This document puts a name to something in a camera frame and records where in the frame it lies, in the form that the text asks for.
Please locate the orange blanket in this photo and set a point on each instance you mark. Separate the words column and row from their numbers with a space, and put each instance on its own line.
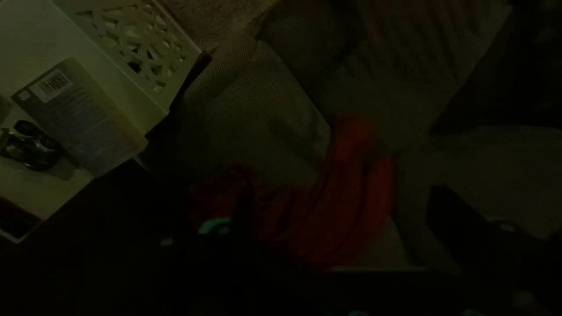
column 335, row 203

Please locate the small black and green object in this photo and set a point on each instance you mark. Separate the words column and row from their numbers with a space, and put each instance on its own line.
column 29, row 145

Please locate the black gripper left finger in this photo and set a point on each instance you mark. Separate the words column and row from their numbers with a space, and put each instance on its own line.
column 245, row 205

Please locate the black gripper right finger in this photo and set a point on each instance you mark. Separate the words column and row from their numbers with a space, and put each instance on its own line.
column 463, row 224

